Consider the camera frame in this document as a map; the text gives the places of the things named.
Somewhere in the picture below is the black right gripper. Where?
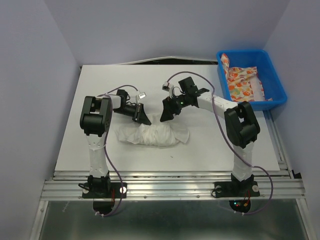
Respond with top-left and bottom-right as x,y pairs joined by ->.
159,93 -> 189,122

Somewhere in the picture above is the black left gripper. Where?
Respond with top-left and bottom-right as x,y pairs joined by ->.
113,103 -> 151,126

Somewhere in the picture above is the white ruffled skirt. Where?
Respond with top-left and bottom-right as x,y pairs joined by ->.
115,119 -> 190,147

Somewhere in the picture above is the orange floral patterned skirt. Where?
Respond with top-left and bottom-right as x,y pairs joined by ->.
220,53 -> 273,102

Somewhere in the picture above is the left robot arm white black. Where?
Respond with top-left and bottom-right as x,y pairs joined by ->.
79,89 -> 151,198

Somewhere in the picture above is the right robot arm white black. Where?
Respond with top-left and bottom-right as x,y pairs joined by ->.
160,77 -> 261,198

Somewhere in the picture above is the blue plastic bin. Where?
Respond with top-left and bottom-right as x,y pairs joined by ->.
216,49 -> 287,111

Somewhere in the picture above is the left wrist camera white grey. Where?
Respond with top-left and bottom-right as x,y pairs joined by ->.
135,91 -> 146,102

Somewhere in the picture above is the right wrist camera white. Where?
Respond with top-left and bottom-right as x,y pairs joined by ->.
161,81 -> 175,98

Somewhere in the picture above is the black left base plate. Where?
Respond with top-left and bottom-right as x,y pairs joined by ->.
78,182 -> 127,199

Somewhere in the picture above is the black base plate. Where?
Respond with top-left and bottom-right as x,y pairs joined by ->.
211,181 -> 261,198
78,182 -> 127,199

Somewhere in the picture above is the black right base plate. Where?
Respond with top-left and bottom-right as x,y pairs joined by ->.
211,181 -> 261,198

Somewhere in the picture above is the aluminium rail frame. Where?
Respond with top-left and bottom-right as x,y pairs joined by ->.
30,111 -> 317,240

